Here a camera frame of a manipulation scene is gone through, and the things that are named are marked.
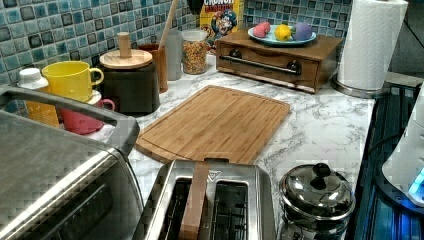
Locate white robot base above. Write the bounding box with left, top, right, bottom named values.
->
left=378, top=84, right=424, bottom=215

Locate silver two-slot toaster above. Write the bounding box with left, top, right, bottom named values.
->
left=132, top=158, right=276, bottom=240

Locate stainless toaster oven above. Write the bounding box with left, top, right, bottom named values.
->
left=0, top=86, right=143, bottom=240

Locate bamboo cutting board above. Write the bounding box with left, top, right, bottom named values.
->
left=136, top=85, right=290, bottom=164

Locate glass jar of cereal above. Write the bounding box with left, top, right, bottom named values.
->
left=182, top=30, right=207, bottom=75

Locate brown utensil cup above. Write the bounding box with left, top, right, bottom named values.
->
left=138, top=43, right=168, bottom=93

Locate grey plastic tumbler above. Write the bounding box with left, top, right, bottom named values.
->
left=165, top=29, right=182, bottom=81

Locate black canister wooden lid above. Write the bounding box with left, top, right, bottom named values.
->
left=99, top=32, right=160, bottom=116

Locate light blue plate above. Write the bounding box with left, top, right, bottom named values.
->
left=248, top=25, right=317, bottom=46

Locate pink toy fruit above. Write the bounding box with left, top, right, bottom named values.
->
left=253, top=21, right=270, bottom=38

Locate Cap'n Crunch cereal box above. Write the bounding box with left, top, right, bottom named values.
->
left=199, top=0, right=245, bottom=54

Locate brown bread slice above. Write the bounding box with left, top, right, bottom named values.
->
left=178, top=162, right=209, bottom=240

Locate wooden drawer box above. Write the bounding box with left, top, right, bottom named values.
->
left=216, top=29, right=342, bottom=94

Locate yellow toy pepper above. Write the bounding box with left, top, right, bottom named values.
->
left=274, top=24, right=291, bottom=41

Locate purple toy fruit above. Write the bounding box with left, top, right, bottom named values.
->
left=291, top=22, right=313, bottom=41

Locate steel pot with lid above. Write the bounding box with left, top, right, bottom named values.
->
left=280, top=163, right=356, bottom=240

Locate pink mug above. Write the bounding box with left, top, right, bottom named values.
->
left=60, top=99, right=115, bottom=135

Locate steel paper towel holder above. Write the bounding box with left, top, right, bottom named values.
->
left=330, top=74, right=391, bottom=99

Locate yellow mug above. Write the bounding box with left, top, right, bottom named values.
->
left=41, top=61, right=104, bottom=102

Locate orange bottle white cap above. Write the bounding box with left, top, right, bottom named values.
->
left=17, top=68, right=59, bottom=127

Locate paper towel roll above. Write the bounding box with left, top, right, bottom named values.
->
left=338, top=0, right=408, bottom=90

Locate wooden spoon handle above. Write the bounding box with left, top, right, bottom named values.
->
left=159, top=0, right=179, bottom=50

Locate black cable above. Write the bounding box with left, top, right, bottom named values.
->
left=367, top=132, right=403, bottom=155

